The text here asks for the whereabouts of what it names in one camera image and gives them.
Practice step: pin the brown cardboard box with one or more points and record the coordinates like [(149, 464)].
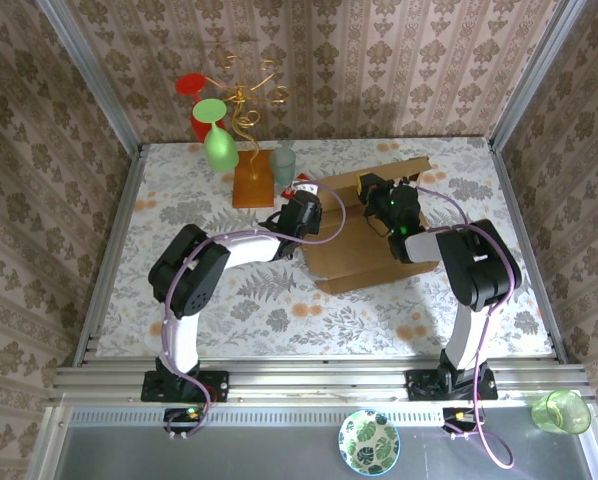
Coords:
[(351, 262)]

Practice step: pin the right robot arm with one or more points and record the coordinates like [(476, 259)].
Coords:
[(466, 330)]

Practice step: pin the red snack packet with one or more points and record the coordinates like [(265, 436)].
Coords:
[(301, 176)]

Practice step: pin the frosted plastic tumbler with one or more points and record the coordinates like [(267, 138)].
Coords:
[(283, 167)]

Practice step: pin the green wine glass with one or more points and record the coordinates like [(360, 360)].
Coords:
[(220, 147)]

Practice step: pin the floral tablecloth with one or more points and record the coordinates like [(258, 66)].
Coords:
[(329, 325)]

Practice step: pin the red wine glass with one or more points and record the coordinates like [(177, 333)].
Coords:
[(191, 84)]

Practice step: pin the small black controller board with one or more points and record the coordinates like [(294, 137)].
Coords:
[(460, 415), (184, 415)]

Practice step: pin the leaf pattern bowl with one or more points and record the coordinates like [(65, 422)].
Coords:
[(369, 442)]

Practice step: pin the grey metal shelf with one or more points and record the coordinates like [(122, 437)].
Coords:
[(254, 452)]

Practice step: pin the green transparent plastic cup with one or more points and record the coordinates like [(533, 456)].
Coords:
[(561, 412)]

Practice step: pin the aluminium side rail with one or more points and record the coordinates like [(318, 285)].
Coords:
[(109, 260), (526, 250)]

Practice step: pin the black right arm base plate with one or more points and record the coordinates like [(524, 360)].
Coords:
[(419, 386)]

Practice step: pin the aluminium frame post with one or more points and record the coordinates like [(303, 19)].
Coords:
[(534, 75), (89, 75)]

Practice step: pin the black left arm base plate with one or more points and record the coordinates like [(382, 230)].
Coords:
[(216, 386)]

